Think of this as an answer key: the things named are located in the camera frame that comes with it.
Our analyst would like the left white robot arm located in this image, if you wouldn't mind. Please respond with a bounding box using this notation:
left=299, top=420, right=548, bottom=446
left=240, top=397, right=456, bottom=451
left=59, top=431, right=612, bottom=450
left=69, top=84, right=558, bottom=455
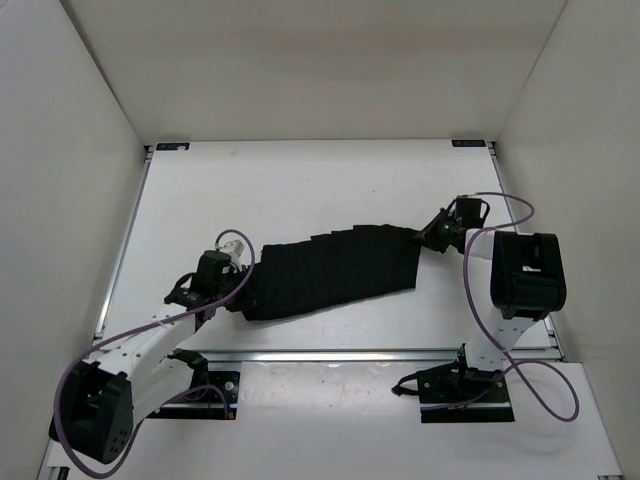
left=49, top=240, right=251, bottom=465

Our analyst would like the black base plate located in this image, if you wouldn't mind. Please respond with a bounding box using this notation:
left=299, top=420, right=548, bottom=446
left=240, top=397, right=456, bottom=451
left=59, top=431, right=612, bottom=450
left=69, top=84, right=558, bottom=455
left=149, top=370, right=241, bottom=421
left=416, top=365, right=515, bottom=424

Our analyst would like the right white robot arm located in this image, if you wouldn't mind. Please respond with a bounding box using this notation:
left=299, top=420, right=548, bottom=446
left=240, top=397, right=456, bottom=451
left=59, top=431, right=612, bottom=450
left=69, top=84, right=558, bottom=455
left=392, top=193, right=567, bottom=408

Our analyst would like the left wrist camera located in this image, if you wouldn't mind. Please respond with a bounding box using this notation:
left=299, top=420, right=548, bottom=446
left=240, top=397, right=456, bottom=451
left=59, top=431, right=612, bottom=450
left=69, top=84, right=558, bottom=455
left=215, top=240, right=245, bottom=272

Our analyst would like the right blue corner sticker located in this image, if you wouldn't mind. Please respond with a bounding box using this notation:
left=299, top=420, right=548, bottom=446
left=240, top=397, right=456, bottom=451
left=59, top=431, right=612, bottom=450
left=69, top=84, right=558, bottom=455
left=451, top=139, right=486, bottom=148

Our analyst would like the left blue corner sticker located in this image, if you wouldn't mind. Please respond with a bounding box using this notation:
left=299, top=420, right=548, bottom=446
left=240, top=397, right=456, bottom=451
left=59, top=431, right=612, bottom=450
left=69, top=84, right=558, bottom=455
left=155, top=142, right=190, bottom=151

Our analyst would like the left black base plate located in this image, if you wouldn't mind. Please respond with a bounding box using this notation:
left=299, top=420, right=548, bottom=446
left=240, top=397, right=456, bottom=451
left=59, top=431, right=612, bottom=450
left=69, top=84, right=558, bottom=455
left=149, top=370, right=241, bottom=421

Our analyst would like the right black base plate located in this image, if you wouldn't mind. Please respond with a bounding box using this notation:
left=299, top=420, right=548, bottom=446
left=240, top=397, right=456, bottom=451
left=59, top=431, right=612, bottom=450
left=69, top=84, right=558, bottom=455
left=416, top=365, right=515, bottom=424

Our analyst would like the black pleated skirt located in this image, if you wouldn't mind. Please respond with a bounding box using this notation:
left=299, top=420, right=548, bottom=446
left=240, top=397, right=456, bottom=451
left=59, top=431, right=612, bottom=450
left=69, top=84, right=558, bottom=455
left=244, top=224, right=421, bottom=321

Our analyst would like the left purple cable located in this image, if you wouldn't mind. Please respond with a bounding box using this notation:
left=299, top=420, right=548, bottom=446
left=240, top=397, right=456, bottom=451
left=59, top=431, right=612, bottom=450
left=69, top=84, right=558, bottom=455
left=54, top=229, right=257, bottom=476

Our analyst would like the blue corner sticker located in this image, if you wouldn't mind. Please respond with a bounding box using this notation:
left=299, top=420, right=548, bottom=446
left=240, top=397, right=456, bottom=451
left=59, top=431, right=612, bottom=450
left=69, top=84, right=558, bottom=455
left=155, top=142, right=190, bottom=151
left=451, top=139, right=486, bottom=148

